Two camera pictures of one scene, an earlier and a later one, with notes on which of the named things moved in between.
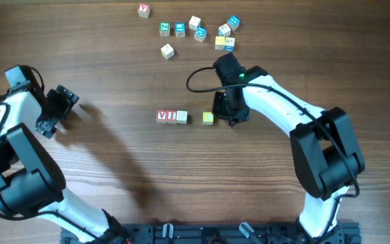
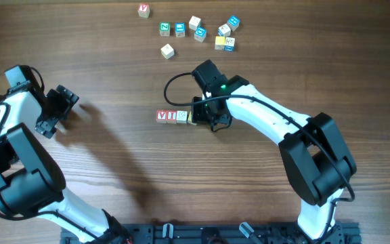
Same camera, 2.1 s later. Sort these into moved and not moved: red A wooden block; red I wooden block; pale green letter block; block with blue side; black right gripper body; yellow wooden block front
Moved: yellow wooden block front; black right gripper body
Not moved: red A wooden block; red I wooden block; block with blue side; pale green letter block
